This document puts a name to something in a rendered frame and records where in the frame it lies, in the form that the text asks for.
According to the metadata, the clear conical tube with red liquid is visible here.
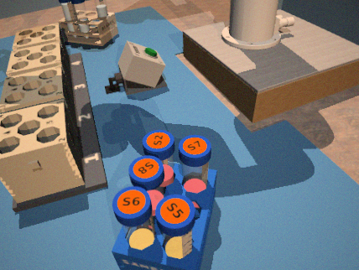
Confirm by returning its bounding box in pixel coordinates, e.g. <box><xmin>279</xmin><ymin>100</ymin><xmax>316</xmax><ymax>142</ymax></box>
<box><xmin>143</xmin><ymin>130</ymin><xmax>174</xmax><ymax>187</ymax></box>

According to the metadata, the light blue bench mat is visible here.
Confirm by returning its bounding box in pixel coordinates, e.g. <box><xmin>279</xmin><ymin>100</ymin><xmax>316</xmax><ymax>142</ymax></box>
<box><xmin>0</xmin><ymin>6</ymin><xmax>359</xmax><ymax>270</ymax></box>

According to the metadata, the blue tube rack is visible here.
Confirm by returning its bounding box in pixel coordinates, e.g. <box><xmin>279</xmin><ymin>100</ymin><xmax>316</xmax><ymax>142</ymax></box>
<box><xmin>112</xmin><ymin>164</ymin><xmax>217</xmax><ymax>270</ymax></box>

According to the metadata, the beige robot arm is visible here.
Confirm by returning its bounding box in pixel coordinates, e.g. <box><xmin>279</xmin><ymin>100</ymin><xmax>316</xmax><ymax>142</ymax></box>
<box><xmin>221</xmin><ymin>0</ymin><xmax>294</xmax><ymax>50</ymax></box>

